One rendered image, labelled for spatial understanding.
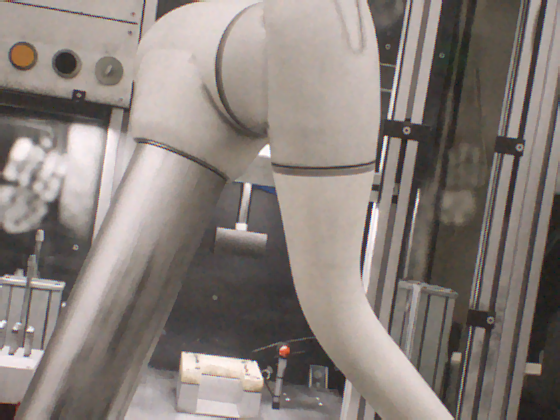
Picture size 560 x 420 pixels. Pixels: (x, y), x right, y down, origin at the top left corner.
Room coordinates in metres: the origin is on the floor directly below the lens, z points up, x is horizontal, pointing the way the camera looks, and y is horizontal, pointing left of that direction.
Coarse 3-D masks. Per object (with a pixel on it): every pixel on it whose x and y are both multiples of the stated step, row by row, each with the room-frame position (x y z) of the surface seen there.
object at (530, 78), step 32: (544, 0) 1.66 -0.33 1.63; (544, 32) 1.66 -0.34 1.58; (544, 64) 1.67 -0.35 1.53; (512, 128) 1.66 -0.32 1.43; (512, 160) 1.66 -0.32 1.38; (512, 192) 1.66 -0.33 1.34; (512, 224) 1.67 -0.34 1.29; (512, 256) 1.67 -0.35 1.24; (480, 288) 1.66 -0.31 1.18; (480, 352) 1.66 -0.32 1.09; (480, 384) 1.67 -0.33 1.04; (480, 416) 1.67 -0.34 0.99
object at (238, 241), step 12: (252, 192) 1.82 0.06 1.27; (240, 204) 1.82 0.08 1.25; (240, 216) 1.82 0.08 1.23; (216, 228) 1.80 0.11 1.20; (228, 228) 1.81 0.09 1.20; (240, 228) 1.82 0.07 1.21; (216, 240) 1.79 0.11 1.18; (228, 240) 1.79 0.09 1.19; (240, 240) 1.80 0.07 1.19; (252, 240) 1.80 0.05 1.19; (264, 240) 1.80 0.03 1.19; (216, 252) 1.79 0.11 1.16; (228, 252) 1.79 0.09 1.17; (240, 252) 1.80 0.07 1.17; (252, 252) 1.80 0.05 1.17; (264, 252) 1.80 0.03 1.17
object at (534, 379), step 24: (552, 216) 1.69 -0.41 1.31; (552, 240) 1.69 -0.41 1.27; (552, 264) 1.70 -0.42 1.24; (552, 288) 1.70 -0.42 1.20; (552, 312) 1.70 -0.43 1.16; (552, 336) 1.70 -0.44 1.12; (528, 360) 1.69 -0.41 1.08; (552, 360) 1.70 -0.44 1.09; (528, 384) 1.69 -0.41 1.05; (552, 384) 1.70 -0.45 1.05; (528, 408) 1.70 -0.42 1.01; (552, 408) 1.70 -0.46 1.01
